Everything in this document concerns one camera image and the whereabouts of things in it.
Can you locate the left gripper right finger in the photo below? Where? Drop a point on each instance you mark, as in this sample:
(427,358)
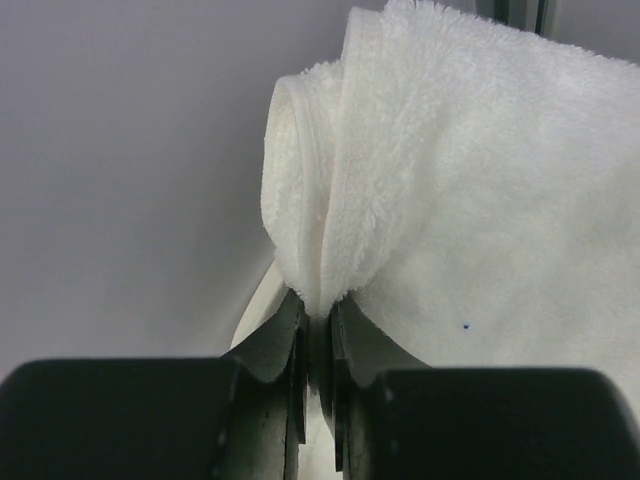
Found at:
(359,401)

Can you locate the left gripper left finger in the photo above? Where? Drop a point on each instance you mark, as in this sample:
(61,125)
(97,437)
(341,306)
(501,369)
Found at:
(267,417)

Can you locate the white towel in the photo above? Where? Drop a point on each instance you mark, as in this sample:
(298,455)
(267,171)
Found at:
(473,186)

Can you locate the grey aluminium corner post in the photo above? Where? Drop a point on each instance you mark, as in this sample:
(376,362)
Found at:
(535,16)

